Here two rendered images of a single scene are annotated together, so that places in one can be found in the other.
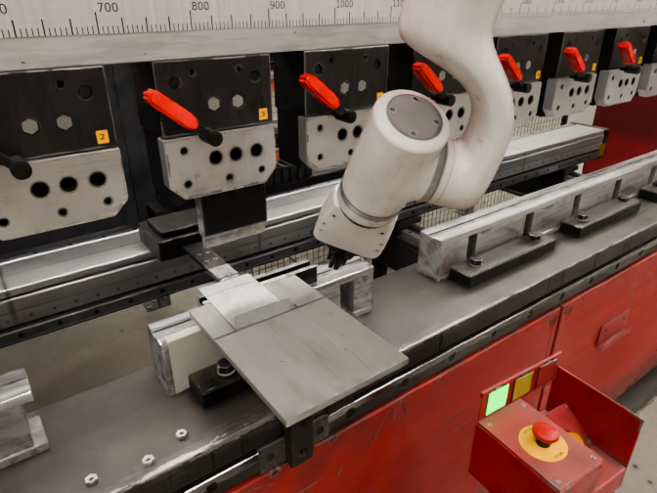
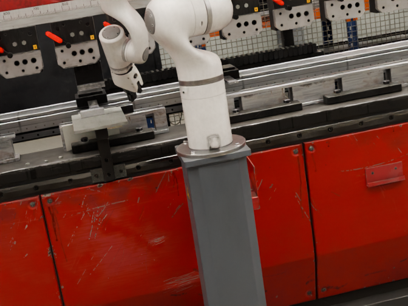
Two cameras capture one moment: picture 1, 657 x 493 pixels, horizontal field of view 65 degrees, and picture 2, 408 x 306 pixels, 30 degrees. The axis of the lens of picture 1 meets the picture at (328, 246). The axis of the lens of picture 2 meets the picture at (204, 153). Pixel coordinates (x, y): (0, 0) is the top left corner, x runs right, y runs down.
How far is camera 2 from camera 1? 2.14 m
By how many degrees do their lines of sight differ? 27
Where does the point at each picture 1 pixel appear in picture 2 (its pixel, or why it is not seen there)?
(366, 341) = (119, 119)
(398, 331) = (170, 136)
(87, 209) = (30, 70)
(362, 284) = (159, 116)
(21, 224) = (11, 73)
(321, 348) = (102, 120)
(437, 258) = not seen: hidden behind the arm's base
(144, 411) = (53, 154)
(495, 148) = (133, 40)
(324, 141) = not seen: hidden behind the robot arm
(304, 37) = not seen: hidden behind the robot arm
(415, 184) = (116, 54)
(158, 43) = (51, 17)
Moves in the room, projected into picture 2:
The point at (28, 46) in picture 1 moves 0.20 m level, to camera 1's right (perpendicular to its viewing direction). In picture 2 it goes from (14, 22) to (62, 16)
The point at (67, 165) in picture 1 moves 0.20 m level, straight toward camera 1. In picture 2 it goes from (24, 56) to (13, 65)
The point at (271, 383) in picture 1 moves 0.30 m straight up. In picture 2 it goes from (78, 126) to (61, 37)
